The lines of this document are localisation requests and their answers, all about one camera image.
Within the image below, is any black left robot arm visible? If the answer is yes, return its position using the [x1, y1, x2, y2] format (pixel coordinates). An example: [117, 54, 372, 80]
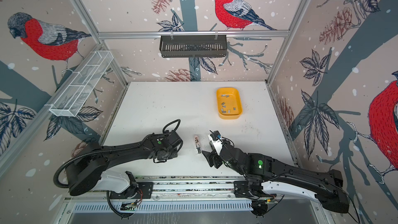
[53, 127, 183, 197]

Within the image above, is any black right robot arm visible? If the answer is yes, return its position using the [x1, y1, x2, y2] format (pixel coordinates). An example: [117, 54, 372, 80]
[202, 145, 350, 214]

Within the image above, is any yellow plastic tray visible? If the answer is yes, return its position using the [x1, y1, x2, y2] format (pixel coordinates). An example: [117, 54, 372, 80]
[216, 87, 243, 120]

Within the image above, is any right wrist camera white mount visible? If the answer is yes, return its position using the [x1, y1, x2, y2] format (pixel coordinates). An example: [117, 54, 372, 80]
[208, 131, 223, 155]

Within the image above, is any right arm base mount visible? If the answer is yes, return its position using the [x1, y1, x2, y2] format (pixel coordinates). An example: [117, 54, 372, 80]
[233, 180, 277, 217]

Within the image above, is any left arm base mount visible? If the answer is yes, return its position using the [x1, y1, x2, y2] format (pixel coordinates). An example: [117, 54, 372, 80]
[105, 170, 154, 220]

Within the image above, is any black hanging wire basket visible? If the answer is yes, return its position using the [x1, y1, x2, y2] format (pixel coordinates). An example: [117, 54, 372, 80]
[159, 35, 228, 58]

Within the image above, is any white wire mesh basket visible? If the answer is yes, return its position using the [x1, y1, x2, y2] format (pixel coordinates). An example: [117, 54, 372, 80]
[49, 50, 114, 117]

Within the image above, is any aluminium cage frame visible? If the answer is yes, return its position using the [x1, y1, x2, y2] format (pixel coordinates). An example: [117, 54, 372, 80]
[1, 0, 311, 175]

